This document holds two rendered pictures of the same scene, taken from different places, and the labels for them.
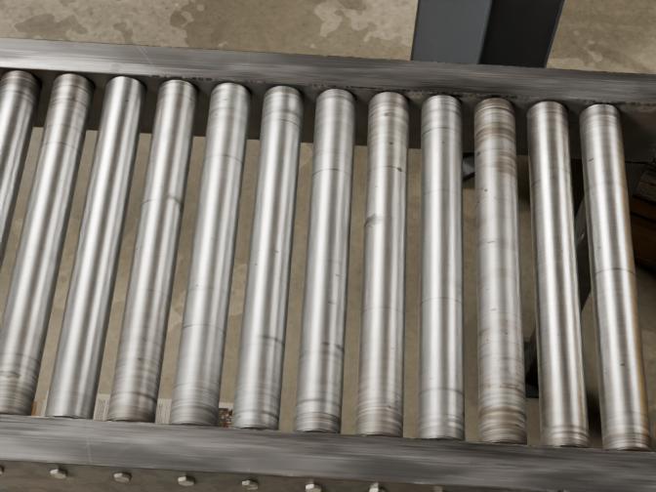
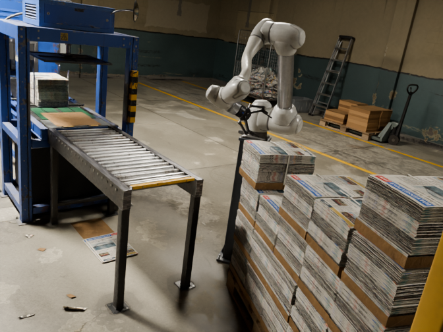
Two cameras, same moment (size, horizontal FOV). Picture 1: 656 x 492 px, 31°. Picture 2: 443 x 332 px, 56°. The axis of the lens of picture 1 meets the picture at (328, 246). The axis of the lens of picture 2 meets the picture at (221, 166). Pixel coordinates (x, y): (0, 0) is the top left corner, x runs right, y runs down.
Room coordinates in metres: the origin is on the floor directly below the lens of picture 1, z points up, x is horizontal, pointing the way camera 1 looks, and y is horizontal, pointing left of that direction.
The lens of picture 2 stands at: (-0.59, -2.37, 1.73)
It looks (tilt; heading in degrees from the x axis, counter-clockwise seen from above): 18 degrees down; 49
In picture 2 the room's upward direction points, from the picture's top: 8 degrees clockwise
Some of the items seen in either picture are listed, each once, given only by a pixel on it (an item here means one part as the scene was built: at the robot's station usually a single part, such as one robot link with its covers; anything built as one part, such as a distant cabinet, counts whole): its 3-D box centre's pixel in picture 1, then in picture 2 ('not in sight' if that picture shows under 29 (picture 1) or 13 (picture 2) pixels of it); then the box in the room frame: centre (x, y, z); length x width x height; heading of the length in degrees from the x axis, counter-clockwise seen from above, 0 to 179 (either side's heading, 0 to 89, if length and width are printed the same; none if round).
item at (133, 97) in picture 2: not in sight; (132, 97); (1.14, 0.91, 1.05); 0.05 x 0.05 x 0.45; 0
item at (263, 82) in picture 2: not in sight; (261, 68); (6.90, 5.26, 0.85); 1.21 x 0.83 x 1.71; 90
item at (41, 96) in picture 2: not in sight; (47, 89); (0.71, 1.85, 0.93); 0.38 x 0.30 x 0.26; 90
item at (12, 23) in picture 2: not in sight; (68, 33); (0.71, 1.27, 1.50); 0.94 x 0.68 x 0.10; 0
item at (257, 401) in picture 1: (270, 252); (129, 163); (0.70, 0.07, 0.77); 0.47 x 0.05 x 0.05; 0
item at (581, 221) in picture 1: (575, 275); (190, 242); (0.95, -0.39, 0.34); 0.06 x 0.06 x 0.68; 0
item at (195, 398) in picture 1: (213, 249); (124, 159); (0.70, 0.13, 0.77); 0.47 x 0.05 x 0.05; 0
